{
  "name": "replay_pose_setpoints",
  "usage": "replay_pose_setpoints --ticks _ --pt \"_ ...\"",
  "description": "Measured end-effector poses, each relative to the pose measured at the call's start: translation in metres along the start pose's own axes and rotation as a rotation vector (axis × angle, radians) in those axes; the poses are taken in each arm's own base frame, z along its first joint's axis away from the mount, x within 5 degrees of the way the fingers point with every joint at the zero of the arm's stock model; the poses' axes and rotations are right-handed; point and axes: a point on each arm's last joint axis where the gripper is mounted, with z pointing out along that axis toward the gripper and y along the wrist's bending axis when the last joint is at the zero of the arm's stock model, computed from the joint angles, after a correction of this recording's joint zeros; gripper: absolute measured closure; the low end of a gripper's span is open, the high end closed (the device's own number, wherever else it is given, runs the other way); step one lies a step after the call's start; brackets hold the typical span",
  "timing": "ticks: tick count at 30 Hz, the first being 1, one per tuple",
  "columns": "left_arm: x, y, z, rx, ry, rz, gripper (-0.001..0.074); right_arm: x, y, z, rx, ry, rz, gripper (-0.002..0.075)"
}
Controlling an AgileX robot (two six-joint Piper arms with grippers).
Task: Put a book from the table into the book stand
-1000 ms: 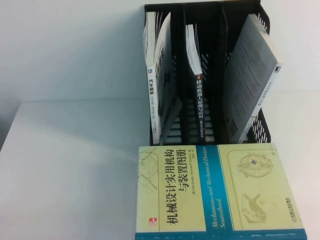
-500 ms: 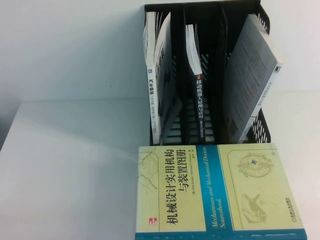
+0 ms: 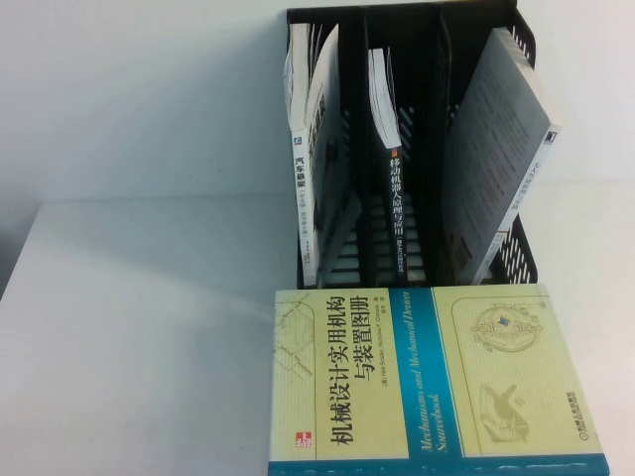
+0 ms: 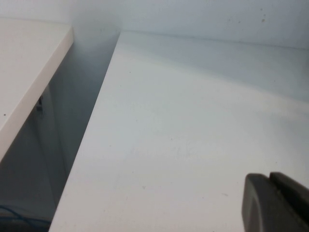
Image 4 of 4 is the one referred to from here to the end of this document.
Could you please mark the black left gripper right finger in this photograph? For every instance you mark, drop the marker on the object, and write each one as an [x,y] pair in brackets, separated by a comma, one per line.
[292,193]

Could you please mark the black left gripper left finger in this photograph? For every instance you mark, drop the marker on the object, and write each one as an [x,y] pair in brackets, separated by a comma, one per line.
[260,207]

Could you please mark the white side table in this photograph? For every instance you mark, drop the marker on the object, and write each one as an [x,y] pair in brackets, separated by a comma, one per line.
[26,67]

